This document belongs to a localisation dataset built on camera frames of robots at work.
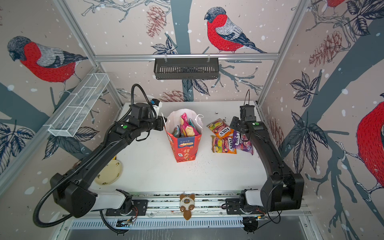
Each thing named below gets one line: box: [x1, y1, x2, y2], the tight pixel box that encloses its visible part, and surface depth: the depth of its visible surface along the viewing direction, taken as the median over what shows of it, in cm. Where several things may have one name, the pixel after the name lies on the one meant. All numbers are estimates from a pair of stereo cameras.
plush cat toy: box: [179, 193, 195, 221], surface depth 74 cm
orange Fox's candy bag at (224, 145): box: [211, 135, 237, 154], surface depth 95 cm
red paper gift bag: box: [161, 108, 204, 163], surface depth 83 cm
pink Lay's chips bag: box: [180, 112, 200, 137], surface depth 83 cm
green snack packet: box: [173, 125, 181, 138], surface depth 94 cm
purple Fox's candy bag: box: [232, 130, 254, 156], surface depth 94 cm
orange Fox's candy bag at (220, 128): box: [206, 118, 235, 140], surface depth 103 cm
